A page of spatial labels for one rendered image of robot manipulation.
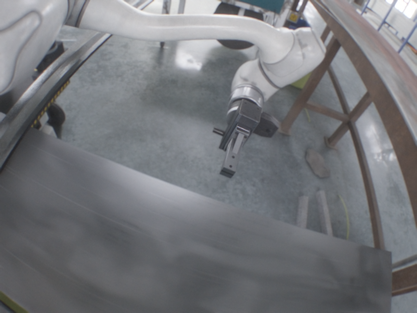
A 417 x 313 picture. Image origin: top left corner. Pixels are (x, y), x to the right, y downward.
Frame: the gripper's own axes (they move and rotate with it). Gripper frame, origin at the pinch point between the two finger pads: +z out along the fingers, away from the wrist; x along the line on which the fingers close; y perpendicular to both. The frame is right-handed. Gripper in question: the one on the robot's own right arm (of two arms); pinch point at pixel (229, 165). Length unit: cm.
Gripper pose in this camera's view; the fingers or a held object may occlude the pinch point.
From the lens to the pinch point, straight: 47.8
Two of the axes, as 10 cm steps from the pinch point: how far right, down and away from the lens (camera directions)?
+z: -2.7, 7.6, -6.0
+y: -9.2, -3.8, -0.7
